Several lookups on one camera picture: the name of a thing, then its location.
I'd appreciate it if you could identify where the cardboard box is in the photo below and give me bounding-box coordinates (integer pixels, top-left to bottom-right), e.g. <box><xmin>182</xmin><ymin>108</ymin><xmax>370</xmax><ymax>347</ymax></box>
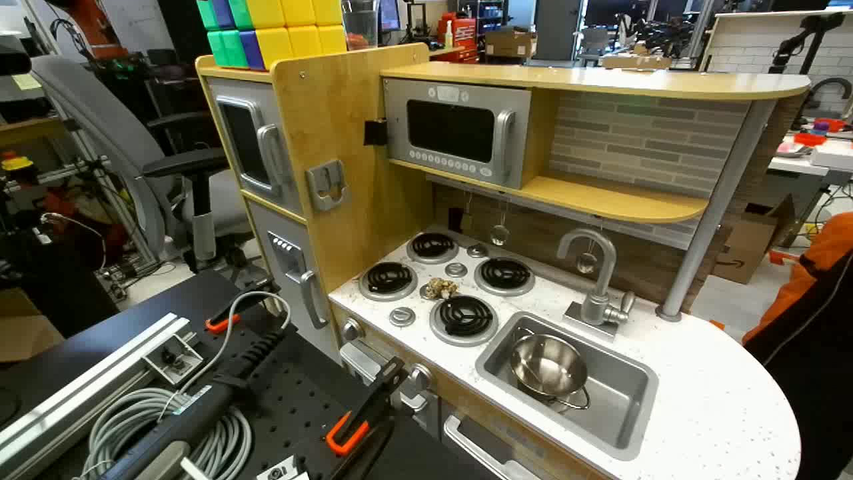
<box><xmin>714</xmin><ymin>197</ymin><xmax>794</xmax><ymax>283</ymax></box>

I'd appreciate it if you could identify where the orange black clamp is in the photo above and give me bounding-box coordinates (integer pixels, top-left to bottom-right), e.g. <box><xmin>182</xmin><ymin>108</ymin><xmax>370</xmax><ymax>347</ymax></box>
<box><xmin>323</xmin><ymin>359</ymin><xmax>406</xmax><ymax>459</ymax></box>

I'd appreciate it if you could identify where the front left stove burner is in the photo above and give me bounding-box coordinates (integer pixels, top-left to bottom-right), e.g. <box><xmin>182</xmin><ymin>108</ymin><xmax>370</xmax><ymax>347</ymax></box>
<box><xmin>356</xmin><ymin>263</ymin><xmax>416</xmax><ymax>303</ymax></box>

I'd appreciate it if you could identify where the grey toy microwave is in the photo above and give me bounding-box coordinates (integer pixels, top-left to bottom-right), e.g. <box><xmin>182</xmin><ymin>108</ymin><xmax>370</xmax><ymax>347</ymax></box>
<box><xmin>384</xmin><ymin>81</ymin><xmax>534</xmax><ymax>187</ymax></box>

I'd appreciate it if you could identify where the grey coiled cable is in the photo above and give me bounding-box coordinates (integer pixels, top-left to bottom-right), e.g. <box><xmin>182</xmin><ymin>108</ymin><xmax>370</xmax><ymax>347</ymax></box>
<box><xmin>77</xmin><ymin>385</ymin><xmax>256</xmax><ymax>480</ymax></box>

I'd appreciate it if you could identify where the small steel pot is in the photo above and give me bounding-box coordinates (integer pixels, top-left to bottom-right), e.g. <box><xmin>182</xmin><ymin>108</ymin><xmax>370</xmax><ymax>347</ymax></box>
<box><xmin>511</xmin><ymin>335</ymin><xmax>588</xmax><ymax>411</ymax></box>

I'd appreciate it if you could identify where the grey toy oven door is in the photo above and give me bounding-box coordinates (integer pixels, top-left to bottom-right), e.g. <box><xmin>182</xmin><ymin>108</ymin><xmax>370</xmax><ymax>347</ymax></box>
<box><xmin>208</xmin><ymin>81</ymin><xmax>300</xmax><ymax>211</ymax></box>

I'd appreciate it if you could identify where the colourful block cube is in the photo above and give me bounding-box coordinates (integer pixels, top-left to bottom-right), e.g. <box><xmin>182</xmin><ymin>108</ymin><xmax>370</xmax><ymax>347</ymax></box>
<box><xmin>194</xmin><ymin>0</ymin><xmax>346</xmax><ymax>69</ymax></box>

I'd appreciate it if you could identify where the small brown object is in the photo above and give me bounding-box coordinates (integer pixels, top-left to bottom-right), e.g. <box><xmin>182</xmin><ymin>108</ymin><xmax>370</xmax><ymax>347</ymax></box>
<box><xmin>420</xmin><ymin>279</ymin><xmax>458</xmax><ymax>303</ymax></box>

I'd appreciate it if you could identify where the front right stove burner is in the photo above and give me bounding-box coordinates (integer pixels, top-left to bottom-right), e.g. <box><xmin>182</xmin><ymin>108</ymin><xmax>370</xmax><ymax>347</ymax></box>
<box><xmin>428</xmin><ymin>296</ymin><xmax>499</xmax><ymax>347</ymax></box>

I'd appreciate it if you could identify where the back right stove burner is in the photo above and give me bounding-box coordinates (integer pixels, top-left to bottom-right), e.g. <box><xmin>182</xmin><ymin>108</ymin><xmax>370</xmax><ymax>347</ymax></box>
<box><xmin>474</xmin><ymin>259</ymin><xmax>536</xmax><ymax>296</ymax></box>

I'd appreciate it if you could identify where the grey support pole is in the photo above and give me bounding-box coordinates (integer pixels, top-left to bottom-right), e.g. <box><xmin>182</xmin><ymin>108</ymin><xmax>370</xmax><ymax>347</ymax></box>
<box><xmin>655</xmin><ymin>103</ymin><xmax>775</xmax><ymax>324</ymax></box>

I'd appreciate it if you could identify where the stove burner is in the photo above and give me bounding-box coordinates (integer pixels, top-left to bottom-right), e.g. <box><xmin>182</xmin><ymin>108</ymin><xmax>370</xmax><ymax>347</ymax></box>
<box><xmin>474</xmin><ymin>259</ymin><xmax>536</xmax><ymax>296</ymax></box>
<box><xmin>408</xmin><ymin>233</ymin><xmax>458</xmax><ymax>264</ymax></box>
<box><xmin>356</xmin><ymin>263</ymin><xmax>416</xmax><ymax>303</ymax></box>
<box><xmin>428</xmin><ymin>296</ymin><xmax>499</xmax><ymax>347</ymax></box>

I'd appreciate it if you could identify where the grey lower cabinet door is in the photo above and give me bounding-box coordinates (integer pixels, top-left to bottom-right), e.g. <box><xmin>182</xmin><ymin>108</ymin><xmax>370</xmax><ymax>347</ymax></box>
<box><xmin>262</xmin><ymin>220</ymin><xmax>338</xmax><ymax>361</ymax></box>

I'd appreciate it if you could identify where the hanging silver ladle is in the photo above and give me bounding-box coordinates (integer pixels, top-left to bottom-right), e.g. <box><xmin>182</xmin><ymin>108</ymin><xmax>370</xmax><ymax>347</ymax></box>
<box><xmin>488</xmin><ymin>201</ymin><xmax>511</xmax><ymax>248</ymax></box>

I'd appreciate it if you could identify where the orange black jacket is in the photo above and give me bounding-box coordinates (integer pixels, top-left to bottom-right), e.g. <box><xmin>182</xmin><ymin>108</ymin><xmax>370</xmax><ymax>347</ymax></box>
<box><xmin>744</xmin><ymin>215</ymin><xmax>853</xmax><ymax>480</ymax></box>

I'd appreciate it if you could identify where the aluminium extrusion rail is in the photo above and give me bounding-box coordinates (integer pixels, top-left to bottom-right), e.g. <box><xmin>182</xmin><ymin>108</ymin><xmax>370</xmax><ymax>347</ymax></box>
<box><xmin>0</xmin><ymin>312</ymin><xmax>202</xmax><ymax>480</ymax></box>

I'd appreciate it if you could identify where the wooden toy kitchen unit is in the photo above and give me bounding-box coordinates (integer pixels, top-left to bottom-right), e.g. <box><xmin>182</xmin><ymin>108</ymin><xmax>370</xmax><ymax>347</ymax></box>
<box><xmin>194</xmin><ymin>44</ymin><xmax>808</xmax><ymax>480</ymax></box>

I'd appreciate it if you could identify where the back left stove burner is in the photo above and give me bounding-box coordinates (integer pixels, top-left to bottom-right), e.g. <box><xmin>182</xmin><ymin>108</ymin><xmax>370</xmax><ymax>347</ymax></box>
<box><xmin>408</xmin><ymin>233</ymin><xmax>458</xmax><ymax>264</ymax></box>

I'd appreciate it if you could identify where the silver toy faucet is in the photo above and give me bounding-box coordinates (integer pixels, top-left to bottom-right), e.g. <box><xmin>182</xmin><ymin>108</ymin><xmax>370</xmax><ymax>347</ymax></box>
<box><xmin>556</xmin><ymin>231</ymin><xmax>638</xmax><ymax>329</ymax></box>

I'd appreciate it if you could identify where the grey office chair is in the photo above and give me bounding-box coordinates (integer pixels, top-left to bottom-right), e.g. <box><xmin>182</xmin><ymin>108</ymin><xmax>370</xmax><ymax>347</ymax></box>
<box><xmin>33</xmin><ymin>57</ymin><xmax>248</xmax><ymax>263</ymax></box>

